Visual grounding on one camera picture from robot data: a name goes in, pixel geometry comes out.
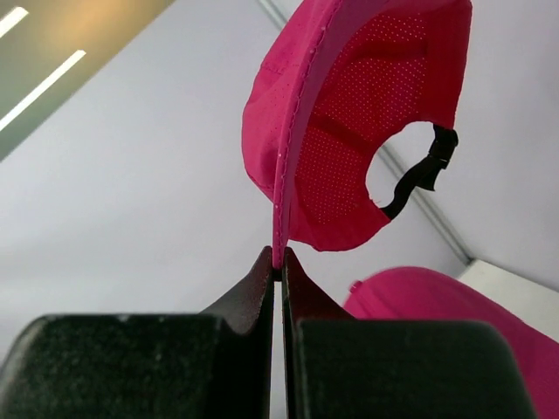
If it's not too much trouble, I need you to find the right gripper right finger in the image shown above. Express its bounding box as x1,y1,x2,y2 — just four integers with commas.
281,250,536,418

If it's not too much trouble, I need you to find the pink baseball cap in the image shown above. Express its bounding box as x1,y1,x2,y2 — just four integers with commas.
343,266,558,418
241,1,473,268

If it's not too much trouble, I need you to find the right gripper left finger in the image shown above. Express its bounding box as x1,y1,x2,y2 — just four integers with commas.
1,248,273,418

